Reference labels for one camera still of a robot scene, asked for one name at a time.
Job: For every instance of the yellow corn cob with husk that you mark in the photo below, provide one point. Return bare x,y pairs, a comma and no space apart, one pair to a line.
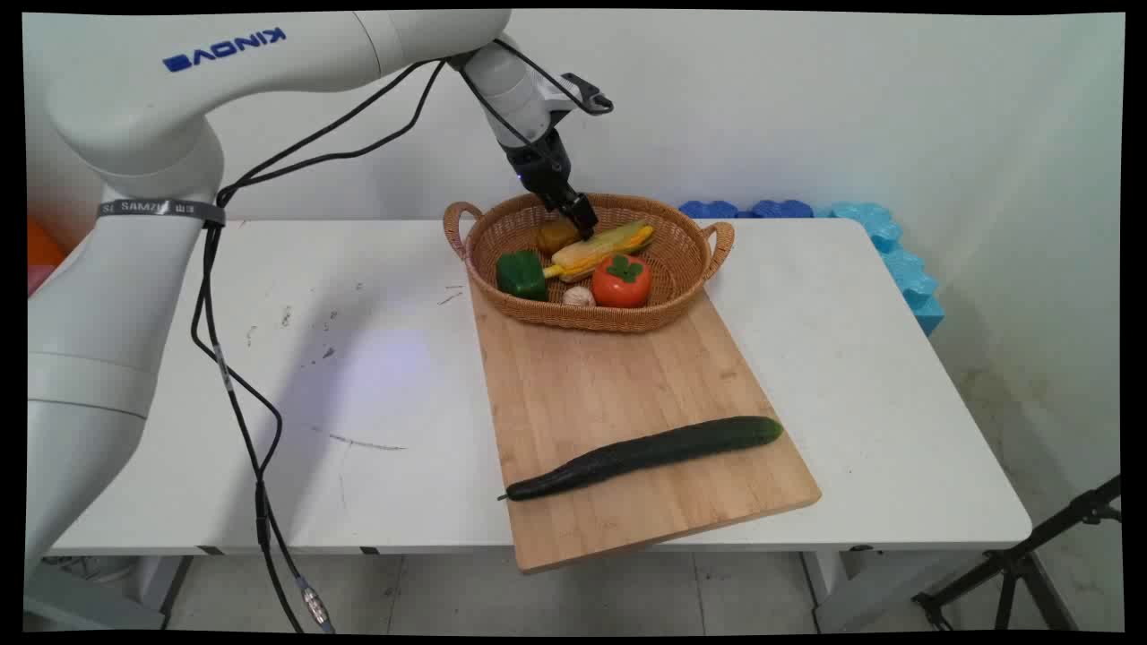
605,249

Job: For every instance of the brown potato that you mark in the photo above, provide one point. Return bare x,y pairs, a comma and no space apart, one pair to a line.
556,237

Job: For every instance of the white table leg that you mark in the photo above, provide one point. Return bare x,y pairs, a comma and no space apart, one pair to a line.
851,591

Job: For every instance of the woven wicker basket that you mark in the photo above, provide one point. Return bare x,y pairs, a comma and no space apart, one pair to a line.
663,296

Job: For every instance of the green bell pepper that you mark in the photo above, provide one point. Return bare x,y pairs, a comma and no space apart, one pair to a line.
521,274

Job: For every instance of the orange object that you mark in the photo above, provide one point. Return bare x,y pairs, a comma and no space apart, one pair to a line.
43,255

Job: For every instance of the grey table base frame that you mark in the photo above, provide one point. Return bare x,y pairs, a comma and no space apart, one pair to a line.
99,591

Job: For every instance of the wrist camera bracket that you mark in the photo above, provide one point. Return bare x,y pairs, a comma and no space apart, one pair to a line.
587,94

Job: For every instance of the white garlic bulb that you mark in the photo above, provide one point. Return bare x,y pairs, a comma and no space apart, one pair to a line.
579,296

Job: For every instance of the wooden cutting board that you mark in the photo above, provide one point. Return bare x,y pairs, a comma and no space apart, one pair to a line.
618,421

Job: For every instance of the light blue foam mat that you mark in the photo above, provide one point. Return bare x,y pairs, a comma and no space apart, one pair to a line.
905,269

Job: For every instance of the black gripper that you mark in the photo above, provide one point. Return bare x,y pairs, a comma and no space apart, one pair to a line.
540,166

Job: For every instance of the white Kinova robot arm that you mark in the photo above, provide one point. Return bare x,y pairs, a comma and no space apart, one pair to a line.
125,269

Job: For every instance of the orange-red tomato with green top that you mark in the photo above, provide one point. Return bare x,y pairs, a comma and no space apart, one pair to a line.
621,282

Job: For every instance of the dark green cucumber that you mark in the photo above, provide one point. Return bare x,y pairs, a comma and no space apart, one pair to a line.
645,452

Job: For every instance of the black tripod stand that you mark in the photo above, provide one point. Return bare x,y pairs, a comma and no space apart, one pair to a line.
1021,564

